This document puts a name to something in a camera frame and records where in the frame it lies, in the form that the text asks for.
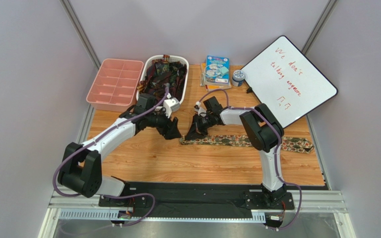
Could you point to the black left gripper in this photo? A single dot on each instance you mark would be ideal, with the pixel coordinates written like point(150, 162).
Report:
point(165, 125)

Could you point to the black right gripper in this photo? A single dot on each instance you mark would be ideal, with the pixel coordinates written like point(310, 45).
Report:
point(202, 123)

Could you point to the patterned paisley necktie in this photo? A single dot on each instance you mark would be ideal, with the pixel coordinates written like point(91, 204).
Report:
point(292, 144)

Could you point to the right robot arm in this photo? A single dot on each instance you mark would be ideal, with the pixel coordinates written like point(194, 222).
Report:
point(264, 132)

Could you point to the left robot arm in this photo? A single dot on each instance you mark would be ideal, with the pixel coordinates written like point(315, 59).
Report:
point(81, 168)

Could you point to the pile of dark ties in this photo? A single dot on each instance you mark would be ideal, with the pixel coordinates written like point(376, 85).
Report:
point(160, 73)

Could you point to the blue packaged book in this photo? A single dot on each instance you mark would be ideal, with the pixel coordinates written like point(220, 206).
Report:
point(216, 70)

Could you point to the pink divided tray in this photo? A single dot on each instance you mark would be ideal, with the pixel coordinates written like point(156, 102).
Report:
point(115, 85)

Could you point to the white perforated basket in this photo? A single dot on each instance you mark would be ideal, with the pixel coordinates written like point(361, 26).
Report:
point(170, 58)

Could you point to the white dry-erase board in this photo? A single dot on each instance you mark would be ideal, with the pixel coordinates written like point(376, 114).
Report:
point(284, 79)

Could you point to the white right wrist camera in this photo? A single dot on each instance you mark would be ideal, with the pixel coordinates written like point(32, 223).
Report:
point(199, 109)

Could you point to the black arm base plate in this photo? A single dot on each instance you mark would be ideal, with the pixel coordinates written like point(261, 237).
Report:
point(199, 201)

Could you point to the aluminium rail frame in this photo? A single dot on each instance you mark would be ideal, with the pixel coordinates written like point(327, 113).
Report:
point(321, 213)

